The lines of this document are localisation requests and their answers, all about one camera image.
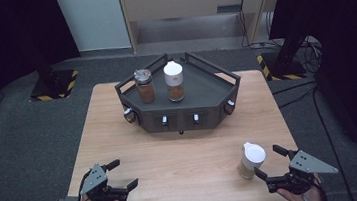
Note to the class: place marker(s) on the striped stand base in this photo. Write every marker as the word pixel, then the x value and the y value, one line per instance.
pixel 49 90
pixel 284 74

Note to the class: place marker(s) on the white-capped jar brown powder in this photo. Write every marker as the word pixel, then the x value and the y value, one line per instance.
pixel 174 77

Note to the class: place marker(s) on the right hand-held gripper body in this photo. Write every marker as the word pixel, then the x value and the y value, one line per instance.
pixel 304 166

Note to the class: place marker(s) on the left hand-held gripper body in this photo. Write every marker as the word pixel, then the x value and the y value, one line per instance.
pixel 98 182

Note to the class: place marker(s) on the person's right hand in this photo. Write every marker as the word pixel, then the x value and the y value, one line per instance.
pixel 306 199

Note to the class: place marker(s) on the white-capped jar pale powder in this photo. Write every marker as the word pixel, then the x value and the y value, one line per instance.
pixel 254 156

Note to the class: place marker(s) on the black stand post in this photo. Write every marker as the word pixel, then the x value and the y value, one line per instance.
pixel 290 48
pixel 47 67

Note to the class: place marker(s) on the foil-topped jar brown powder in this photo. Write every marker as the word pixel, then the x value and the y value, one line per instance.
pixel 145 87

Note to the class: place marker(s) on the black spice rack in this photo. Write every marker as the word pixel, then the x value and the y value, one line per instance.
pixel 205 91

